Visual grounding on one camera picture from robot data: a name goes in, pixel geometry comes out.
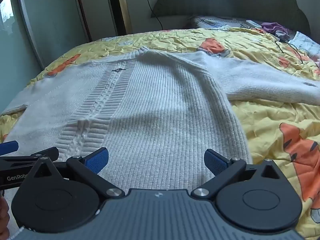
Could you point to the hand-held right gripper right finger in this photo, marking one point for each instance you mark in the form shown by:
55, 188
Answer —
214, 162

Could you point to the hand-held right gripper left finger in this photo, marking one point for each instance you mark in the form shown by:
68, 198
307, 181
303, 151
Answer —
98, 160

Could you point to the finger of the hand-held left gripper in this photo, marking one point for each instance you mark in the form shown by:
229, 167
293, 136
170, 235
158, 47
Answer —
8, 148
22, 160

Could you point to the white knit sweater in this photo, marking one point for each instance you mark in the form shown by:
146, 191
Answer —
155, 105

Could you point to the person's left hand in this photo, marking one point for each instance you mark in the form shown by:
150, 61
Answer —
3, 220

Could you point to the yellow printed bedspread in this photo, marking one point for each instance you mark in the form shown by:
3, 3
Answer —
270, 130

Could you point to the wardrobe door with flower print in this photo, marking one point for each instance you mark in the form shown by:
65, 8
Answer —
45, 17

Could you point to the printed pillow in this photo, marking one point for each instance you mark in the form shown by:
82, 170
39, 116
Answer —
215, 22

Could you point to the white remote control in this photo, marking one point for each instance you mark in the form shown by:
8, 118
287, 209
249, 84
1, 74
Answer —
253, 24

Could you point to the purple cloth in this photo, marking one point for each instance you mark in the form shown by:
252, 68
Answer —
275, 27

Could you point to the white printed cloth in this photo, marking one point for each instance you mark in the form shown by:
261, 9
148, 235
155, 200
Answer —
306, 42

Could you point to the gold tower air conditioner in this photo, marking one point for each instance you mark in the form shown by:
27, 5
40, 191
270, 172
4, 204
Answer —
117, 5

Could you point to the grey padded headboard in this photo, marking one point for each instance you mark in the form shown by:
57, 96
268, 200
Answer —
225, 0

